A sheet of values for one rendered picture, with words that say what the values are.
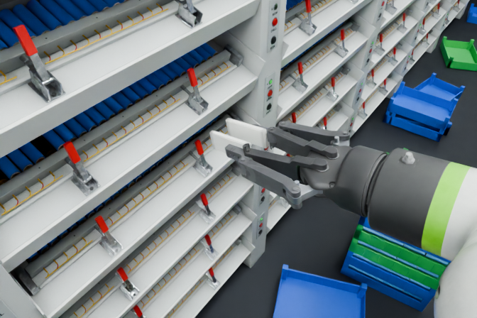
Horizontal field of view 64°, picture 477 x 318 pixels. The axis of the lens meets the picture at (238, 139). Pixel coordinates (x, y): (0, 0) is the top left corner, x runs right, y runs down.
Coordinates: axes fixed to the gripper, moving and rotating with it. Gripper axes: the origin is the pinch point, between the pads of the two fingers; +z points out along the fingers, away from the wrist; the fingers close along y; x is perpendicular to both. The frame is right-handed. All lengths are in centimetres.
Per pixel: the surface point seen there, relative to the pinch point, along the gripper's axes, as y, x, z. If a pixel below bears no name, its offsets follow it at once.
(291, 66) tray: 59, -20, 31
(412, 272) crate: 54, -85, -13
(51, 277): -25.5, -23.7, 28.7
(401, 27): 152, -41, 30
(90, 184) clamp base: -13.9, -7.3, 22.1
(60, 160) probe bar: -15.1, -2.5, 25.8
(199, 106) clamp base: 11.5, -6.1, 20.9
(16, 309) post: -32.2, -18.9, 22.8
